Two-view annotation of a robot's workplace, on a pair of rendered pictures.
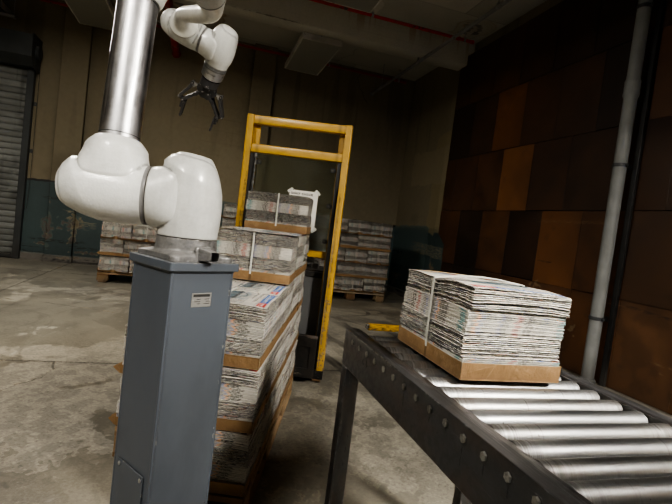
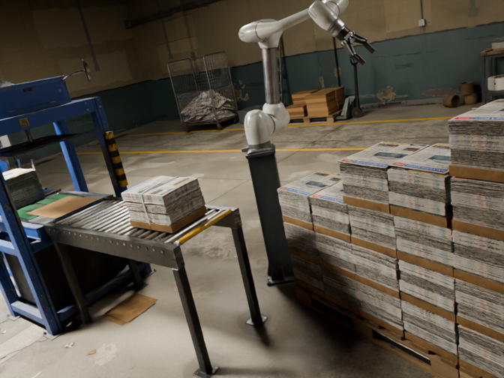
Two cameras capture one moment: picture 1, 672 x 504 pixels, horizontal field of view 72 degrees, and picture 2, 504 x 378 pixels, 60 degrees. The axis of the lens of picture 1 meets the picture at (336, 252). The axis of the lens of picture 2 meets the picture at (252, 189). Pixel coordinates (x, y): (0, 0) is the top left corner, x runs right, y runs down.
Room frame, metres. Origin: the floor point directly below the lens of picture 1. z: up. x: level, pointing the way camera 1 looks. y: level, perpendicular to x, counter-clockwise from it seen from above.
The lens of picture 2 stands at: (3.65, -1.33, 1.69)
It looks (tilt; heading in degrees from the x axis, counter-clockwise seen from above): 18 degrees down; 147
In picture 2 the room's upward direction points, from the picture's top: 11 degrees counter-clockwise
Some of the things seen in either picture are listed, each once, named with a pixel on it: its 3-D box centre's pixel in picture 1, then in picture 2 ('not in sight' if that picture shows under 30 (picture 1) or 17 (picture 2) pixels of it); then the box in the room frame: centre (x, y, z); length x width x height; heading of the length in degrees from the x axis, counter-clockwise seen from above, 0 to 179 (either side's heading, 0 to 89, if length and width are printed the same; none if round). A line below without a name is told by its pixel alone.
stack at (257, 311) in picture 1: (239, 367); (377, 260); (2.16, 0.39, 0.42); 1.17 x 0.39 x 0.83; 179
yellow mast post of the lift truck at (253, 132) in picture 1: (241, 237); not in sight; (3.33, 0.69, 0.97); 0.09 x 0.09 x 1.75; 89
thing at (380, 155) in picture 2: (262, 231); (383, 153); (2.29, 0.37, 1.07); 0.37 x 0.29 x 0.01; 90
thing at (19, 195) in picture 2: not in sight; (15, 187); (-0.55, -0.97, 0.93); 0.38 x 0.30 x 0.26; 17
